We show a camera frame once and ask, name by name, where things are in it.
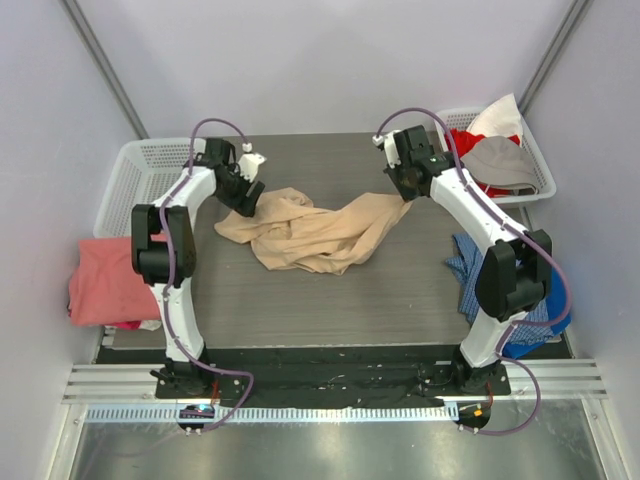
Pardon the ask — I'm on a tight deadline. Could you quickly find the beige t-shirt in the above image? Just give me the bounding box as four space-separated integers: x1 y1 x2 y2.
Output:
214 188 412 275

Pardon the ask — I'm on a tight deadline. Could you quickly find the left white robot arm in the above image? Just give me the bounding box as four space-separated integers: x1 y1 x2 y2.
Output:
131 138 266 399

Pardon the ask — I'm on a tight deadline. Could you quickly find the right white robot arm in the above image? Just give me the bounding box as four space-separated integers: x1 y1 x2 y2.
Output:
373 126 552 395

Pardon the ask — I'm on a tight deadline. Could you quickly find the red garment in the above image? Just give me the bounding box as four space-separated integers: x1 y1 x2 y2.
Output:
446 129 520 197

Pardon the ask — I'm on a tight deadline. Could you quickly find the right white plastic basket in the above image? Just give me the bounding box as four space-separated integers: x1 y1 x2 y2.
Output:
436 105 557 208

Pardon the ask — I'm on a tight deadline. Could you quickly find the white plastic basket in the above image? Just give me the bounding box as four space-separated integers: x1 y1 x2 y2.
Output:
436 105 557 208
93 138 189 238

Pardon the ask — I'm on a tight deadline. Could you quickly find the grey bucket hat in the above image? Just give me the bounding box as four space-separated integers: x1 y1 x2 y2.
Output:
461 136 539 197

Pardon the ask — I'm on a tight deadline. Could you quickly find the left white plastic basket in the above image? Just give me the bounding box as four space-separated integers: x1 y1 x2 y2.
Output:
93 138 189 238

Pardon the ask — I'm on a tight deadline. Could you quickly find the white cloth in basket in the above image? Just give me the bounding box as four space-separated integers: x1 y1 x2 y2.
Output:
466 93 524 141

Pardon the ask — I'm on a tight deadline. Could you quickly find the magenta and white garment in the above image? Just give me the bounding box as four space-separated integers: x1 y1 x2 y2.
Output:
107 320 162 331

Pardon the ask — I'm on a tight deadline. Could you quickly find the pink folded t-shirt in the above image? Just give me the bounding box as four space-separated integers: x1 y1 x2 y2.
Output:
68 237 161 327

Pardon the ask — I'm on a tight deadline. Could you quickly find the solid blue garment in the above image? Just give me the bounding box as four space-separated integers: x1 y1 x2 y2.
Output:
502 272 571 359

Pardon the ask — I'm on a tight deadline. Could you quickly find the blue checkered shirt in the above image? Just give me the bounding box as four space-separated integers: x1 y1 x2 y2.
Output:
445 233 569 348

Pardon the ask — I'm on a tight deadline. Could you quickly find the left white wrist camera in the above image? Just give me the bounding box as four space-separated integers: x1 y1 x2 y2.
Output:
237 142 266 183

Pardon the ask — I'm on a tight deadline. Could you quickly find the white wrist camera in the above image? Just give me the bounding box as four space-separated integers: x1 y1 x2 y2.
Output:
372 130 401 169
237 142 266 183

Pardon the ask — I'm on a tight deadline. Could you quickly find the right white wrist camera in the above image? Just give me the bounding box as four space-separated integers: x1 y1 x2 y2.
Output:
372 130 401 169

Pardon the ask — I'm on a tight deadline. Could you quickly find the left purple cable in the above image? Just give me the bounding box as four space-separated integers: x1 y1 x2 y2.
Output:
158 117 256 434

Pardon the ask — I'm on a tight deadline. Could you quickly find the purple cable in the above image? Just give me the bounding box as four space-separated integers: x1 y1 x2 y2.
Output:
377 105 574 437
158 117 256 434

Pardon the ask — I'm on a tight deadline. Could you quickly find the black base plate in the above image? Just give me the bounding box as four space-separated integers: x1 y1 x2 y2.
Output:
97 345 511 409

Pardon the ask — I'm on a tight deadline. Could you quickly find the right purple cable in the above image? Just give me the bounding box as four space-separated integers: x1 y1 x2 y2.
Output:
377 105 574 437

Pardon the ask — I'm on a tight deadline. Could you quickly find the white slotted cable duct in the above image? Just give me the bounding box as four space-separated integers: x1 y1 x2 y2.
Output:
85 402 459 424

